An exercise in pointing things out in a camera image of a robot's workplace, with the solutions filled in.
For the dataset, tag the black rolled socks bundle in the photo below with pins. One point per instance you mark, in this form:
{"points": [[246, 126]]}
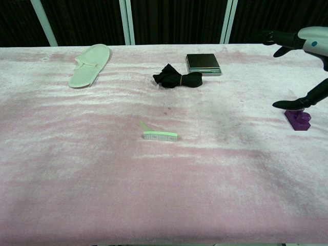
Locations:
{"points": [[176, 78]]}

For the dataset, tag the slanted white frame post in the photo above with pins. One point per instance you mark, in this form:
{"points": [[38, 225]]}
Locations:
{"points": [[44, 23]]}

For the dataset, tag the white disposable slipper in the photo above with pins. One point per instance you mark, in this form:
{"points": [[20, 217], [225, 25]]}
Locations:
{"points": [[88, 68]]}

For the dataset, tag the pink velvet tablecloth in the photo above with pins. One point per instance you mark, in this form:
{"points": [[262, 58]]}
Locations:
{"points": [[164, 179]]}

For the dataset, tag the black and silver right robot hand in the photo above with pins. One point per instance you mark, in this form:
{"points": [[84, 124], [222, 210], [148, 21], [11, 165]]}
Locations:
{"points": [[314, 42]]}

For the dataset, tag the purple block with hex bolts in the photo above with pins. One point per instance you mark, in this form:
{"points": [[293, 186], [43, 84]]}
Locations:
{"points": [[298, 120]]}

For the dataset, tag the small green strip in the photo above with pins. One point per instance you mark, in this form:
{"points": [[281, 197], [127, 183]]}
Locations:
{"points": [[144, 126]]}

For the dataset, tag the black and silver digital scale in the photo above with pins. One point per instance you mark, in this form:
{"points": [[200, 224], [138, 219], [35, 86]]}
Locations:
{"points": [[202, 61]]}

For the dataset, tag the black pleated curtain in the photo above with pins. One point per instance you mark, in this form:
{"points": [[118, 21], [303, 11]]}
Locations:
{"points": [[176, 20]]}

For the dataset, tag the green sticky note pad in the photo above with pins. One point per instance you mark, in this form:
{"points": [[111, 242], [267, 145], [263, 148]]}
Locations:
{"points": [[160, 136]]}

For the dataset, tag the white double frame post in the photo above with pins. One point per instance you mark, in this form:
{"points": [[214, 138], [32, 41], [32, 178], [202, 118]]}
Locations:
{"points": [[127, 23], [228, 21]]}

